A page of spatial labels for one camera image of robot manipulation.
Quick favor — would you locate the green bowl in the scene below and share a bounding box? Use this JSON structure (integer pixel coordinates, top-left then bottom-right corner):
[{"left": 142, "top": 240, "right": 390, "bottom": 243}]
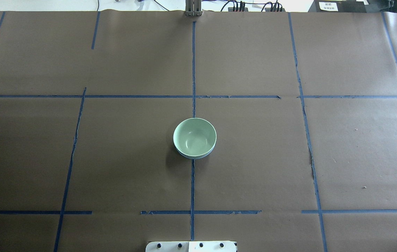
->
[{"left": 173, "top": 118, "right": 217, "bottom": 153}]

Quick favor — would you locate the blue bowl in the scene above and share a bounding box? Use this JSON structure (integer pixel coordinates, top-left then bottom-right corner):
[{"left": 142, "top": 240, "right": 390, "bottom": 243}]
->
[{"left": 175, "top": 147, "right": 214, "bottom": 160}]

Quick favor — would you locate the orange black connector box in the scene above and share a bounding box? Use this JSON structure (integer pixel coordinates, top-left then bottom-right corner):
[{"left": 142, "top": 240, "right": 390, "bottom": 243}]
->
[{"left": 224, "top": 0, "right": 248, "bottom": 12}]

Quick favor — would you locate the aluminium frame post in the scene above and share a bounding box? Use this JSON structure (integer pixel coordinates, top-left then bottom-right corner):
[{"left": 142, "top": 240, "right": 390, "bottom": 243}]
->
[{"left": 184, "top": 0, "right": 203, "bottom": 16}]

